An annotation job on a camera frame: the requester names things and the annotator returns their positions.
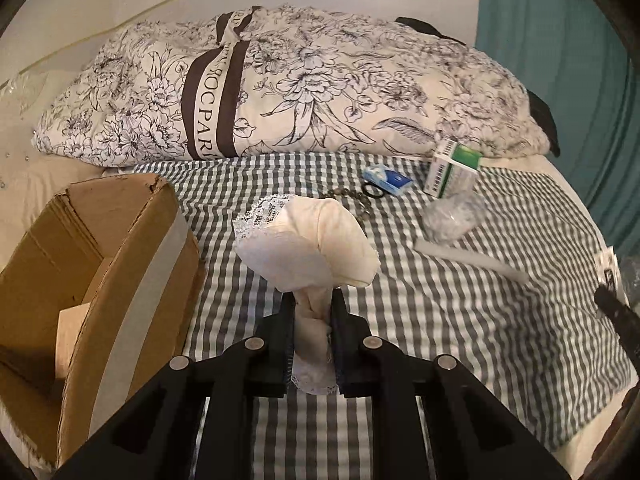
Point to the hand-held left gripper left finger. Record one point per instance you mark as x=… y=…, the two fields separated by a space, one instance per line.
x=289 y=340

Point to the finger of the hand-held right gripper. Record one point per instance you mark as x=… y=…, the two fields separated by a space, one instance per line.
x=617 y=310

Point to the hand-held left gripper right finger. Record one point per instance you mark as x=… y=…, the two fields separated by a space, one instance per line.
x=340 y=345

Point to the white lace cloth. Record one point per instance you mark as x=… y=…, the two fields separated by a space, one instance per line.
x=310 y=250

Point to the blue white tissue pack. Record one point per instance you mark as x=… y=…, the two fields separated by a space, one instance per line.
x=387 y=180

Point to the clear plastic bag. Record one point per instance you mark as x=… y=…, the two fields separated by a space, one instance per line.
x=452 y=215

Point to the green white medicine box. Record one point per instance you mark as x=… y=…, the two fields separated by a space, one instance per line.
x=447 y=170

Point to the brown cardboard box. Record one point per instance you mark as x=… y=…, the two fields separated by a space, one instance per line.
x=30 y=270

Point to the green checkered blanket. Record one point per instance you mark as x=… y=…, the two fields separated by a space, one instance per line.
x=450 y=320

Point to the white foam stick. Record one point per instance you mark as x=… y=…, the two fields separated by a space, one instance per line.
x=470 y=260

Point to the black cloth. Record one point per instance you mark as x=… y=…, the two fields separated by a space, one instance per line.
x=545 y=115
x=415 y=25

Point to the teal curtain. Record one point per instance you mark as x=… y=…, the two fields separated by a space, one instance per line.
x=575 y=60

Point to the floral white duvet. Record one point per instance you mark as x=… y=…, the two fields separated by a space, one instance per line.
x=350 y=85

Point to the white curved bed surround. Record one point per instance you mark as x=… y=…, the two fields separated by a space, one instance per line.
x=125 y=10

